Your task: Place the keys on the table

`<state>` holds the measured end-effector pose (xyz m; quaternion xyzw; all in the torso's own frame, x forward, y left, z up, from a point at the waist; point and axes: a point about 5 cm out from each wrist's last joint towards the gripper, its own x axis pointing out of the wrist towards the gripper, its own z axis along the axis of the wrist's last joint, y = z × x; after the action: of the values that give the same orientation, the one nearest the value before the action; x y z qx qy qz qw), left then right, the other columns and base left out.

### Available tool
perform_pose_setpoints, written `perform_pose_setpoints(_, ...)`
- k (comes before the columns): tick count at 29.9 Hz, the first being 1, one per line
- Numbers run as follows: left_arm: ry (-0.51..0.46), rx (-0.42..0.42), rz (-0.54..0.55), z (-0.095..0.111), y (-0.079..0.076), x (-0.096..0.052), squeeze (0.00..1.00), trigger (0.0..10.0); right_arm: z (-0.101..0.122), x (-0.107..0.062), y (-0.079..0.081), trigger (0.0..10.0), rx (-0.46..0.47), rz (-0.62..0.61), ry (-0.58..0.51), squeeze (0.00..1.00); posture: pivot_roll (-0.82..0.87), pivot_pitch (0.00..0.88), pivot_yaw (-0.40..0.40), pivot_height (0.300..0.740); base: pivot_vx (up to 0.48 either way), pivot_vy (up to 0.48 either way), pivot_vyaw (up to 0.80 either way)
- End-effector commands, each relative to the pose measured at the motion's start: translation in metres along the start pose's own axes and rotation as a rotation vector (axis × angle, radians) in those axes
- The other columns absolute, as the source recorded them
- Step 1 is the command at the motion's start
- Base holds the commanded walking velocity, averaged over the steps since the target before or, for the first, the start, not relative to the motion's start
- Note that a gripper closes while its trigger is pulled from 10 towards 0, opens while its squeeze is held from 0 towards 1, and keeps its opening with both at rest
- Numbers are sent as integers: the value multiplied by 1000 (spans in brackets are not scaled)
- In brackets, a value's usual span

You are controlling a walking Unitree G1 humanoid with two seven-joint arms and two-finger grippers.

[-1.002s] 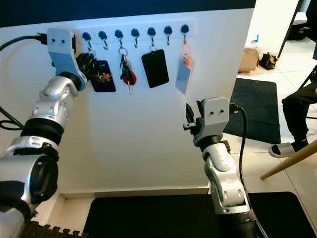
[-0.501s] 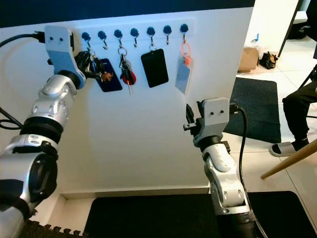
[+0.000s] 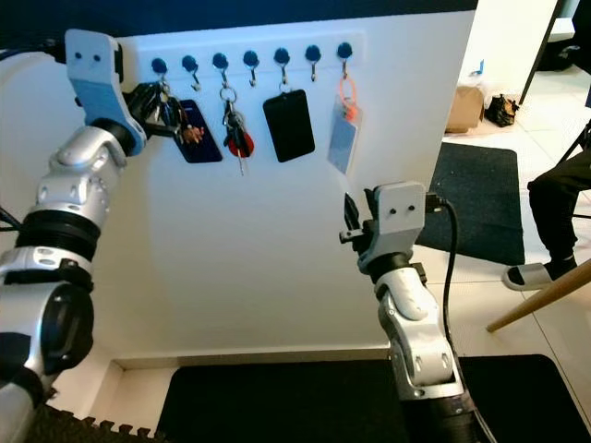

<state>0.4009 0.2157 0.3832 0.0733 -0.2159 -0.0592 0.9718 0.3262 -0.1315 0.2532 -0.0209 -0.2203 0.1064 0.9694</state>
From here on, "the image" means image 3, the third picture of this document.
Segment small black bag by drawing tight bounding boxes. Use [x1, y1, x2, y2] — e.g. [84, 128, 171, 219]
[484, 93, 522, 128]

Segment person leg in black trousers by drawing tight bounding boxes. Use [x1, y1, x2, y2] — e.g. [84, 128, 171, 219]
[527, 148, 591, 270]

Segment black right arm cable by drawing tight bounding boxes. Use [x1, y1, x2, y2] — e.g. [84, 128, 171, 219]
[425, 192, 500, 443]

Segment key bunch with red fob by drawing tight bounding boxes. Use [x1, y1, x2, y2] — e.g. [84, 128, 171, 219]
[221, 85, 256, 176]

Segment brown cardboard box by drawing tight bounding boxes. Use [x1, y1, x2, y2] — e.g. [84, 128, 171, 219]
[444, 83, 487, 135]

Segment clear badge holder orange clip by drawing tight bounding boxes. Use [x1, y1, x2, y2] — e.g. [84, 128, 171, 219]
[327, 74, 368, 176]

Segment black rubber floor mat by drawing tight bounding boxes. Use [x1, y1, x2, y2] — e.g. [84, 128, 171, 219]
[155, 354, 581, 443]

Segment dark grey doormat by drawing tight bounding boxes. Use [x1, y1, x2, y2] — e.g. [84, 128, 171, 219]
[414, 140, 526, 268]

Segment dark foam puzzle mat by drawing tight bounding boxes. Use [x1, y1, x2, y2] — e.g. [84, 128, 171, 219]
[24, 404, 132, 443]

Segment white wall hook rack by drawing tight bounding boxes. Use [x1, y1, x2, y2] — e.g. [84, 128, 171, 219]
[139, 30, 368, 86]

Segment white slipper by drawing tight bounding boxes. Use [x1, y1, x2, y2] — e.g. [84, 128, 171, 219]
[502, 257, 579, 293]

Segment keys with navy blue tag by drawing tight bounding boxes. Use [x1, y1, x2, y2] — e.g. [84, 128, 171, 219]
[159, 81, 228, 165]

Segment wooden table leg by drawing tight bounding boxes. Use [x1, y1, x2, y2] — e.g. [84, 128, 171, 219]
[486, 258, 591, 334]

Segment black card holder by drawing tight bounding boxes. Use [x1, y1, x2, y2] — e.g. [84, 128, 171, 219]
[261, 83, 318, 164]

